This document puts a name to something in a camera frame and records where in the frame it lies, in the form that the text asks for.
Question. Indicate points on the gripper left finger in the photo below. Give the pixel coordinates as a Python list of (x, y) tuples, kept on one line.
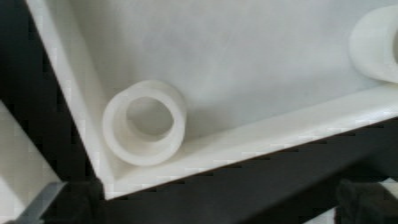
[(33, 215)]

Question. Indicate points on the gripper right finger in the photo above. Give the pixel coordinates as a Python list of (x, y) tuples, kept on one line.
[(367, 203)]

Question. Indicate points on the white square tabletop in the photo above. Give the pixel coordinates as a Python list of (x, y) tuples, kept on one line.
[(253, 56)]

